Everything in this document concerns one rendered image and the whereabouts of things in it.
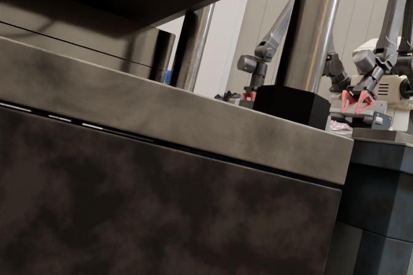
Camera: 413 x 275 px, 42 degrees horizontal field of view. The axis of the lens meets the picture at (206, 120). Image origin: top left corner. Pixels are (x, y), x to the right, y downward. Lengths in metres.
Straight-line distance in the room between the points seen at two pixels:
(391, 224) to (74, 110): 0.45
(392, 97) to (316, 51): 1.60
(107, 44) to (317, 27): 0.55
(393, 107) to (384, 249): 1.60
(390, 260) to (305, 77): 0.28
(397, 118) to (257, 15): 2.13
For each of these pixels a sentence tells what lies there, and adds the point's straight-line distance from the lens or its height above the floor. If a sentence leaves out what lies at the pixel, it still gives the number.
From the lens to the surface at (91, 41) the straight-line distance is 1.15.
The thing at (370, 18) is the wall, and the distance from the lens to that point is 5.08.
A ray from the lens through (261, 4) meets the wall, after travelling 4.32.
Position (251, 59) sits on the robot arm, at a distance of 2.25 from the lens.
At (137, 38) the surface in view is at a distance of 1.17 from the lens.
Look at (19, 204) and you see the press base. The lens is 0.57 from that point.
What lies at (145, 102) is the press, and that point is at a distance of 0.58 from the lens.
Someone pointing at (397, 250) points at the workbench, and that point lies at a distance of 0.81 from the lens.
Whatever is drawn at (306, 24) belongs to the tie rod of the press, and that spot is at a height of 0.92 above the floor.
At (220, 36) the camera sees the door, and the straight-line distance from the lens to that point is 4.03.
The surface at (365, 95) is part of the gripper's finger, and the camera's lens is 1.97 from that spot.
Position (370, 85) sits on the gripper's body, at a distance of 2.03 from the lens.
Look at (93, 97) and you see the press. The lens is 0.57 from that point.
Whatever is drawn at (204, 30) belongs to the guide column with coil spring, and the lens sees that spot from 1.11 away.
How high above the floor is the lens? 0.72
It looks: 4 degrees up
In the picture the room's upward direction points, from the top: 14 degrees clockwise
